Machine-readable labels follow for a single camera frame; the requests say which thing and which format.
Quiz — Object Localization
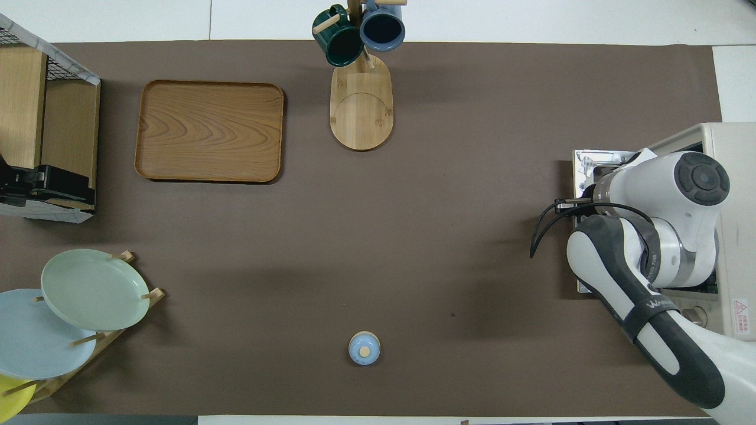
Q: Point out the white toaster oven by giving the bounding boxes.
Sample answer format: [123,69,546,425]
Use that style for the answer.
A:
[641,122,756,343]

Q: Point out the wooden plate rack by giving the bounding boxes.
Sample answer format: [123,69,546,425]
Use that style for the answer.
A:
[12,251,166,405]

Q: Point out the toaster oven glass door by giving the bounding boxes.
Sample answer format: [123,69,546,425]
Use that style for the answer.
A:
[571,148,650,296]

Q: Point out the yellow plate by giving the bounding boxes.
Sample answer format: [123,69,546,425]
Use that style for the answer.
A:
[0,374,36,423]

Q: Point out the blue mug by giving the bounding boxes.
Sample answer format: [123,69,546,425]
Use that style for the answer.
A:
[359,0,407,53]

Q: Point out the wooden serving tray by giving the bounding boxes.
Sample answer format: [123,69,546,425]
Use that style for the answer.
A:
[135,80,285,184]

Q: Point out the wooden shelf with wire mesh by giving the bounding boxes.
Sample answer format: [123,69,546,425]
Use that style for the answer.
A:
[0,13,102,224]

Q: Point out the dark green mug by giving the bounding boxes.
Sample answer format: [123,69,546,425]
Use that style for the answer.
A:
[312,5,364,67]

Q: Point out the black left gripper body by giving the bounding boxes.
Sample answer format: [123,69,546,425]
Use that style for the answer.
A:
[0,155,43,207]

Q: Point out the light blue smooth plate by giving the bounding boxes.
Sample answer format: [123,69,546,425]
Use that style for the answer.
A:
[0,289,98,380]

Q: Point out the brown table mat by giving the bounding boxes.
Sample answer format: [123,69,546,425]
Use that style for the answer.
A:
[0,40,754,417]

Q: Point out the grey cloth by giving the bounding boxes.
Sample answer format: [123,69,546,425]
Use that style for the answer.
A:
[0,13,101,87]

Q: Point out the wooden mug tree stand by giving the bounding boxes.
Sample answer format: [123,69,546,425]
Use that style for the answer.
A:
[312,0,408,152]

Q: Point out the grey white marbled panel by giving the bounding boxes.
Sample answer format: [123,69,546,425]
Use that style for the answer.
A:
[0,200,95,224]

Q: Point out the pale green plate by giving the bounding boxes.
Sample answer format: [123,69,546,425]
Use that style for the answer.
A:
[41,249,151,332]

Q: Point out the small blue lidded jar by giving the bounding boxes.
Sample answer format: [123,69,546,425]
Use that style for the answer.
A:
[348,331,382,366]

